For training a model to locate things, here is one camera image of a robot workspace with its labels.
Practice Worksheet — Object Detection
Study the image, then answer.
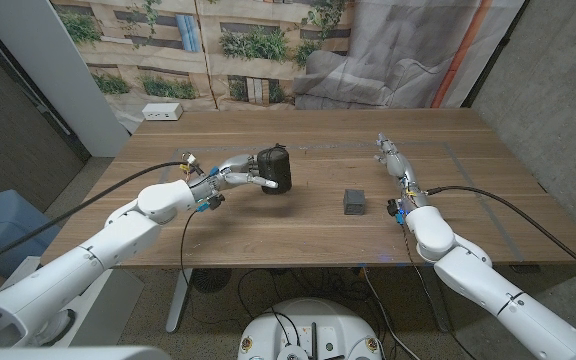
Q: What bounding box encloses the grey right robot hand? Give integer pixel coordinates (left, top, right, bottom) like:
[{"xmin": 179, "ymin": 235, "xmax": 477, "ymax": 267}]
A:
[{"xmin": 373, "ymin": 132, "xmax": 432, "ymax": 209}]

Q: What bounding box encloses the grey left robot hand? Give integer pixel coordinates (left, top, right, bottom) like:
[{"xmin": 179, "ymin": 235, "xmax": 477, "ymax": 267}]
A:
[{"xmin": 198, "ymin": 153, "xmax": 280, "ymax": 201}]

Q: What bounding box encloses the black cylindrical speaker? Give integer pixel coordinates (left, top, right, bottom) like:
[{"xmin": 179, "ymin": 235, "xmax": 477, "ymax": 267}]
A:
[{"xmin": 256, "ymin": 143, "xmax": 293, "ymax": 196}]

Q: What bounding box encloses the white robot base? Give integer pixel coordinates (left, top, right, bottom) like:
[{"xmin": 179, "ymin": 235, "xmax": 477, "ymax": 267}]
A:
[{"xmin": 236, "ymin": 297, "xmax": 384, "ymax": 360}]

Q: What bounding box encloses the small gray box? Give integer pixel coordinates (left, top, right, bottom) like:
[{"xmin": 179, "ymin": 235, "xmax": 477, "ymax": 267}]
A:
[{"xmin": 342, "ymin": 188, "xmax": 367, "ymax": 216}]

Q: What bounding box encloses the white power strip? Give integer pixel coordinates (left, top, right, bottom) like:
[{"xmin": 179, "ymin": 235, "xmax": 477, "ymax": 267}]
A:
[{"xmin": 141, "ymin": 102, "xmax": 185, "ymax": 122}]

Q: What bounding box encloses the black round floor fan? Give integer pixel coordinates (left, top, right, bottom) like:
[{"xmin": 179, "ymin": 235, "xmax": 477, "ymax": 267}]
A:
[{"xmin": 191, "ymin": 268, "xmax": 233, "ymax": 294}]

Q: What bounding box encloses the printed fabric backdrop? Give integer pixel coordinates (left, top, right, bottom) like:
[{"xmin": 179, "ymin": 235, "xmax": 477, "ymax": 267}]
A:
[{"xmin": 49, "ymin": 0, "xmax": 528, "ymax": 135}]

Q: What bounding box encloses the black backdrop stand pole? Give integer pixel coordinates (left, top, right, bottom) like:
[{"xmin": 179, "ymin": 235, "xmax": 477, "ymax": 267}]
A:
[{"xmin": 460, "ymin": 0, "xmax": 532, "ymax": 109}]

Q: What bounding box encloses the white table leg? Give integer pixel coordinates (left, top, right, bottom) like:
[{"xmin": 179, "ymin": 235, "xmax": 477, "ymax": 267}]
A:
[{"xmin": 165, "ymin": 268, "xmax": 194, "ymax": 335}]

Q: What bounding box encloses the white pillar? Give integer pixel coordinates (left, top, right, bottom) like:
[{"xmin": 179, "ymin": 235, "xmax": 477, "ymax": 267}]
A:
[{"xmin": 0, "ymin": 0, "xmax": 132, "ymax": 159}]

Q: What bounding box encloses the blue upholstered chair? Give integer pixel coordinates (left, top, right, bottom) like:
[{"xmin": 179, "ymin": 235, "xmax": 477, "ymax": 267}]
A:
[{"xmin": 0, "ymin": 188, "xmax": 62, "ymax": 279}]

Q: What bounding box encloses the white robot torso edge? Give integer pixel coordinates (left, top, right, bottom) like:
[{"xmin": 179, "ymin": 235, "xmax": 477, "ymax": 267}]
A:
[{"xmin": 0, "ymin": 345, "xmax": 172, "ymax": 360}]

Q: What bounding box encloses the thin black left wrist cable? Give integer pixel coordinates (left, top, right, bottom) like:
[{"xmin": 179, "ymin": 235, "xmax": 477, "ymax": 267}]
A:
[{"xmin": 179, "ymin": 207, "xmax": 204, "ymax": 321}]

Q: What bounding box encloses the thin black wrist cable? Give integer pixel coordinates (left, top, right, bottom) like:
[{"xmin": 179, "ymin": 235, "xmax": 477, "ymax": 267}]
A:
[
  {"xmin": 179, "ymin": 207, "xmax": 204, "ymax": 321},
  {"xmin": 400, "ymin": 224, "xmax": 479, "ymax": 360}
]

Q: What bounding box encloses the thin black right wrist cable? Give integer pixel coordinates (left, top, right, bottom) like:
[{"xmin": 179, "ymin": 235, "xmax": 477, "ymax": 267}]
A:
[{"xmin": 400, "ymin": 224, "xmax": 479, "ymax": 360}]

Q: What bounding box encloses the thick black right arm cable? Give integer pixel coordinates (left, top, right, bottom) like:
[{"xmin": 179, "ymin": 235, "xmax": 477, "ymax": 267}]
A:
[{"xmin": 426, "ymin": 185, "xmax": 576, "ymax": 285}]

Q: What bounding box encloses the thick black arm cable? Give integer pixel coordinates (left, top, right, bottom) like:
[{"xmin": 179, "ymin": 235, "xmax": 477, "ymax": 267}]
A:
[
  {"xmin": 426, "ymin": 185, "xmax": 576, "ymax": 285},
  {"xmin": 0, "ymin": 160, "xmax": 204, "ymax": 274}
]

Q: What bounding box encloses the white floor cable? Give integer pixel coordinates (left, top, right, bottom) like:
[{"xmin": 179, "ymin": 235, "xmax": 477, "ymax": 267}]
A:
[{"xmin": 361, "ymin": 267, "xmax": 409, "ymax": 360}]

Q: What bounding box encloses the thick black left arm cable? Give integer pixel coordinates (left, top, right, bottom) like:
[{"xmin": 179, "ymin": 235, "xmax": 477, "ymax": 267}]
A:
[{"xmin": 0, "ymin": 160, "xmax": 204, "ymax": 274}]

